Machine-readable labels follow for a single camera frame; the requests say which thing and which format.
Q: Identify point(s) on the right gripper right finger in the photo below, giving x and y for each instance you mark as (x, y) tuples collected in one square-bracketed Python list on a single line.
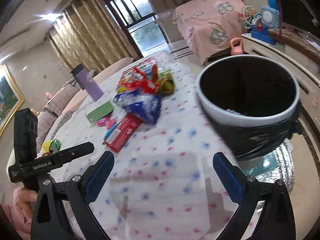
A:
[(276, 220)]

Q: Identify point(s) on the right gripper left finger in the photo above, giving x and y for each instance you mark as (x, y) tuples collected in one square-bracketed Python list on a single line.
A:
[(50, 220)]

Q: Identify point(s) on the light blue candy wrapper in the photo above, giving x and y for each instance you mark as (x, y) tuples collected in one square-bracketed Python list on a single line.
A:
[(112, 133)]

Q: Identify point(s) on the green carton box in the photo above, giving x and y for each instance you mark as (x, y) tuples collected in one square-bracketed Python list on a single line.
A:
[(100, 112)]

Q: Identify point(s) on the red snack tube wrapper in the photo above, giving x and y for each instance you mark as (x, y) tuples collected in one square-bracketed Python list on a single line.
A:
[(127, 126)]

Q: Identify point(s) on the pink spoon-shaped candy pack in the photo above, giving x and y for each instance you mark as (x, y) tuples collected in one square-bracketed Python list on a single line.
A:
[(107, 122)]

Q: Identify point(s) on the blue snack bag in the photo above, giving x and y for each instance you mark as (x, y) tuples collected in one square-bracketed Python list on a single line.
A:
[(145, 106)]

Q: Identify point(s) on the red snack bag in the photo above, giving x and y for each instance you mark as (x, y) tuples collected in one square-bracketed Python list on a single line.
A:
[(133, 79)]

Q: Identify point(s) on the yellow snack packet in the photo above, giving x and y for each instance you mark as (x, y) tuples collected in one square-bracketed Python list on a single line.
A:
[(165, 85)]

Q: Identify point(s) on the white rim trash bin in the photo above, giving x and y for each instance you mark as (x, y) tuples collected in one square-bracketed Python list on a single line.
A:
[(247, 91)]

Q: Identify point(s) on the person's left hand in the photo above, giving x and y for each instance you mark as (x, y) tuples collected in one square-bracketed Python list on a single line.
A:
[(23, 199)]

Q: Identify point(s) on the yellow plastic cup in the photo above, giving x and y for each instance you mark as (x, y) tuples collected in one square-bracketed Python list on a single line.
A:
[(46, 146)]

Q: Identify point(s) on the green crushed can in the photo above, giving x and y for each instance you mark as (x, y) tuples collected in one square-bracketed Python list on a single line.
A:
[(54, 146)]

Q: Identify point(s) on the striped pink pillow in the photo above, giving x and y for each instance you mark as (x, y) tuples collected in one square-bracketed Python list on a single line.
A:
[(61, 99)]

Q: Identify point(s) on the pink cushioned sofa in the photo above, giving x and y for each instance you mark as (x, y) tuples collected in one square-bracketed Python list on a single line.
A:
[(49, 123)]

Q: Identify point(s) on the black bin liner bag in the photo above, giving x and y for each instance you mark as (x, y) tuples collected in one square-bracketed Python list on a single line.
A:
[(248, 143)]

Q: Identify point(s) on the purple thermos bottle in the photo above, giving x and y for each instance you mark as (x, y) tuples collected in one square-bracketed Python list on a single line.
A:
[(86, 82)]

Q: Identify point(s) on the white dotted tablecloth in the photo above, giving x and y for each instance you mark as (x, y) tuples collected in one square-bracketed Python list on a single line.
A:
[(163, 185)]

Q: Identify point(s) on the golden curtain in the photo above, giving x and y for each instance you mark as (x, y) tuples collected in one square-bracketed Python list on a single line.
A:
[(87, 34)]

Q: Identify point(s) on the orange children's book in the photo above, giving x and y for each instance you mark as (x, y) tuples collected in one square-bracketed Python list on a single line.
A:
[(149, 67)]

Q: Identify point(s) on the white tv cabinet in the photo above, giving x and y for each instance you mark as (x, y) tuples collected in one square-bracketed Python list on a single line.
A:
[(308, 82)]

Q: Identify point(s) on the pink kettlebell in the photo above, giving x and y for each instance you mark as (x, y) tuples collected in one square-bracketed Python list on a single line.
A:
[(236, 46)]

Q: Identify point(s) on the balcony glass door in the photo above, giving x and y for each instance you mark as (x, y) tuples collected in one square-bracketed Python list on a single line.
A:
[(148, 24)]

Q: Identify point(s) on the blue toy machine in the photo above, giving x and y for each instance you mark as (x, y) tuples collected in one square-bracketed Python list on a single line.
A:
[(262, 22)]

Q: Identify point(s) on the pink heart bed cover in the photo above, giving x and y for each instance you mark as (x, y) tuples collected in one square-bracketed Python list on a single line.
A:
[(209, 25)]

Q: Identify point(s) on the blue spiky ball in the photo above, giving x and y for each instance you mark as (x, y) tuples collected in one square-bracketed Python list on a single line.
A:
[(273, 4)]

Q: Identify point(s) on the black television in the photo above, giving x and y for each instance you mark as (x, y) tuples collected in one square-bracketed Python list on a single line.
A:
[(302, 15)]

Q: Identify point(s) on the pink stick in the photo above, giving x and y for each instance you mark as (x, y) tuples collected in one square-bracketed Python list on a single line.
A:
[(280, 19)]

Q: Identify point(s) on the framed wall painting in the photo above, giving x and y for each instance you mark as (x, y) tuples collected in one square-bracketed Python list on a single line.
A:
[(11, 98)]

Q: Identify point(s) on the wire ferris wheel toy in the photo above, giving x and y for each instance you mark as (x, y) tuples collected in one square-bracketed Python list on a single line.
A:
[(248, 14)]

